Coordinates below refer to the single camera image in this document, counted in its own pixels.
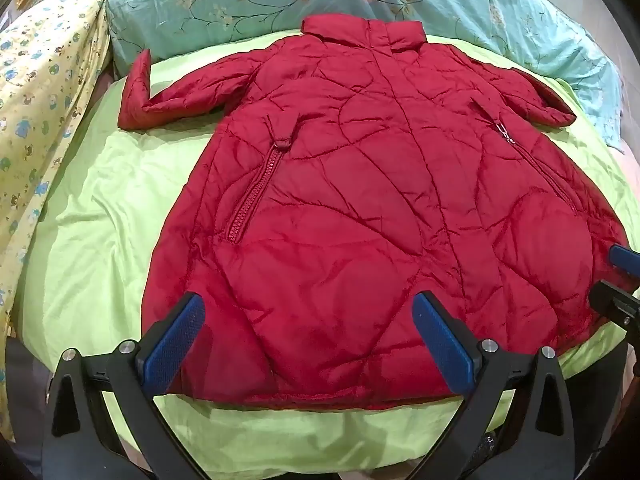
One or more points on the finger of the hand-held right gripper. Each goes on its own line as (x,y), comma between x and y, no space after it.
(612,302)
(625,257)

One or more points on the teal floral quilt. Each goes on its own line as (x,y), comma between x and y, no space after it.
(240,5)

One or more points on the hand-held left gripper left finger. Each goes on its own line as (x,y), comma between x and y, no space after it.
(172,347)

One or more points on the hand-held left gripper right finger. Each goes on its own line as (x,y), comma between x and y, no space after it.
(442,342)

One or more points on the red quilted puffer jacket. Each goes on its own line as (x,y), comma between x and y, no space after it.
(380,200)

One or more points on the yellow cartoon print blanket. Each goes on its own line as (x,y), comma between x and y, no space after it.
(35,110)

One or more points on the light green bed sheet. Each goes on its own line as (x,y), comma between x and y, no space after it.
(110,240)

